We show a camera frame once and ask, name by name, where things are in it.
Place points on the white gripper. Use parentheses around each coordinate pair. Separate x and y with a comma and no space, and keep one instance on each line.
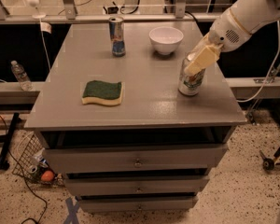
(230,33)

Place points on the green white 7up can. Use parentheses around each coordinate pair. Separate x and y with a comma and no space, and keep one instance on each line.
(189,85)

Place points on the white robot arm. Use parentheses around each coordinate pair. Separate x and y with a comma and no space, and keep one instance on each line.
(254,14)

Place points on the blue silver energy drink can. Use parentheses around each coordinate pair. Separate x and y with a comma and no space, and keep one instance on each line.
(116,30)

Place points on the green yellow sponge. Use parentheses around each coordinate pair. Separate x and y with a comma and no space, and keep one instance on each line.
(102,93)

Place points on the white bowl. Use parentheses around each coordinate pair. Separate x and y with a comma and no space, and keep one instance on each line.
(165,40)

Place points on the grey drawer cabinet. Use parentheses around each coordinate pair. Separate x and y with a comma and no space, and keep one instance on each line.
(153,151)

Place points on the black caster wheel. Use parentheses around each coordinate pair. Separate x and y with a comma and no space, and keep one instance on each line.
(267,163)

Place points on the clear plastic water bottle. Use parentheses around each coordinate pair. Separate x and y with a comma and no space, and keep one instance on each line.
(21,75)

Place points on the orange fruit in basket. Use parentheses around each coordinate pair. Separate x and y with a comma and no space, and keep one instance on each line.
(47,176)

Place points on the grey metal railing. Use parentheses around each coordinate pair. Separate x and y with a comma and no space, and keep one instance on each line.
(70,11)

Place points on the blue tape cross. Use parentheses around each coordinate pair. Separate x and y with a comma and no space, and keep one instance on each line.
(72,212)

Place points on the black metal stand leg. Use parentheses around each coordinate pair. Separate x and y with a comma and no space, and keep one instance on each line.
(5,139)

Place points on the white lamp on rail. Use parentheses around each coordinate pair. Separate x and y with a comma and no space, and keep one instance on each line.
(38,15)

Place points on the wire mesh basket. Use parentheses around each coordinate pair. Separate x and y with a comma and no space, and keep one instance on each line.
(31,164)

